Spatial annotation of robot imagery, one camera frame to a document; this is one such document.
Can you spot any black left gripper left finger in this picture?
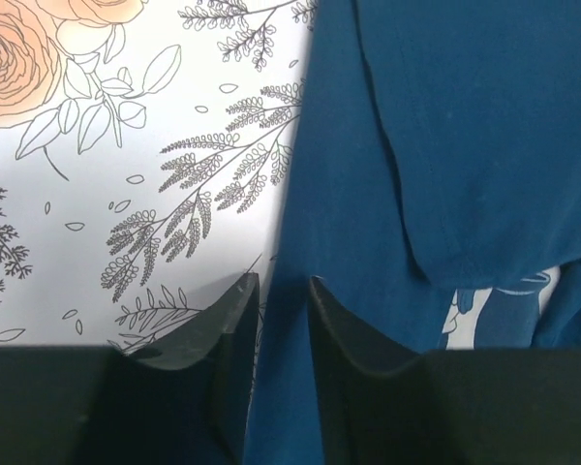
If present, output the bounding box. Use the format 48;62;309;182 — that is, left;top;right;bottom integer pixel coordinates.
0;273;260;464

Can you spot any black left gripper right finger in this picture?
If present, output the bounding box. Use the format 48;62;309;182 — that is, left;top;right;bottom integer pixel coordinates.
308;278;581;465

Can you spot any blue t shirt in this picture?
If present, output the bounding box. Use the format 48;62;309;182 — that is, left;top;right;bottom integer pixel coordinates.
245;1;581;464

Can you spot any floral table cloth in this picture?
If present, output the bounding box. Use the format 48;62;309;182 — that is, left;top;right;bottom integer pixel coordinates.
0;1;318;352

